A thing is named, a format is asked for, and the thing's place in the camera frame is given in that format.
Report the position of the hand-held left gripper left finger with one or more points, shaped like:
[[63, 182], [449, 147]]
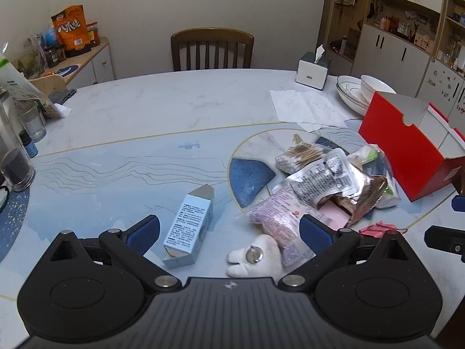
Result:
[[143, 232]]

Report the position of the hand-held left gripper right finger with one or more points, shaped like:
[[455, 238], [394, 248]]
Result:
[[315, 233]]

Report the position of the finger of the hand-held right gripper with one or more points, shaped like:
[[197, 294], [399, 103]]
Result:
[[445, 240], [459, 203]]

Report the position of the pink printed plastic packet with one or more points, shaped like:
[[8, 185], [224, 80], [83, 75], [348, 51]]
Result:
[[276, 214]]

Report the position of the light blue carton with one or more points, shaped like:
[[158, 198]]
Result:
[[189, 225]]

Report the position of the white plush toy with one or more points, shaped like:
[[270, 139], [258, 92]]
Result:
[[267, 260]]

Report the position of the silver printed snack packet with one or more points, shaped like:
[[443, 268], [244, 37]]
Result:
[[323, 178]]

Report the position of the red binder clip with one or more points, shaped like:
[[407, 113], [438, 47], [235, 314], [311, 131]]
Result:
[[377, 228]]

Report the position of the red cardboard box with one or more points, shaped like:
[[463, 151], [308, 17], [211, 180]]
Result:
[[399, 152]]

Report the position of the white and green plastic bag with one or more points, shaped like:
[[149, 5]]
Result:
[[367, 152]]

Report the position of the pink paper card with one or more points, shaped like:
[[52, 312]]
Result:
[[336, 215]]

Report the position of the brown foil packet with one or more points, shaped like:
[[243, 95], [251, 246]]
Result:
[[367, 196]]

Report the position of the bag of cotton swabs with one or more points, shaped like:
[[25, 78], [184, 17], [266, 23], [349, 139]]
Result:
[[298, 157]]

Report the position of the white fridge with magnets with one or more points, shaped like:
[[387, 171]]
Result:
[[443, 87]]

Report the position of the white paper towel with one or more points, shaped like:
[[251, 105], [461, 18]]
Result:
[[308, 105]]

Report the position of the white rimmed plate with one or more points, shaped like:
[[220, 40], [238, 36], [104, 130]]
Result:
[[354, 107], [348, 85]]

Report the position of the small blue bottle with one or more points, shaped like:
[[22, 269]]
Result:
[[29, 148]]

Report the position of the white rimmed bowl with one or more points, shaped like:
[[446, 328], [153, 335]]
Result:
[[377, 85]]

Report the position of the tall glass jar dark contents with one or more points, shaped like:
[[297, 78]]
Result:
[[14, 161]]

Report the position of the small clear glass jar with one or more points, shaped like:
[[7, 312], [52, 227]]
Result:
[[32, 125]]

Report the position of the green and white tissue box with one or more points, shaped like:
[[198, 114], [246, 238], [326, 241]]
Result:
[[312, 74]]

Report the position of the dark cloth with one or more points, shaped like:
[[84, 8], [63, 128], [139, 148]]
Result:
[[61, 95]]

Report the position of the white side cabinet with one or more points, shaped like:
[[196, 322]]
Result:
[[98, 65]]

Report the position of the dark blue round mat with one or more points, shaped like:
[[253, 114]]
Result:
[[67, 69]]

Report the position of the red sauce jar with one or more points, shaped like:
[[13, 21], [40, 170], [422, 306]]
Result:
[[93, 34]]

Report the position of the wooden slat-back chair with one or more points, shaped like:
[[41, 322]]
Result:
[[212, 34]]

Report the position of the orange snack bag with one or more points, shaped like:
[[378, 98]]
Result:
[[71, 29]]

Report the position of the white wall cupboard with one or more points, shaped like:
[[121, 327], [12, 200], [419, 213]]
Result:
[[396, 49]]

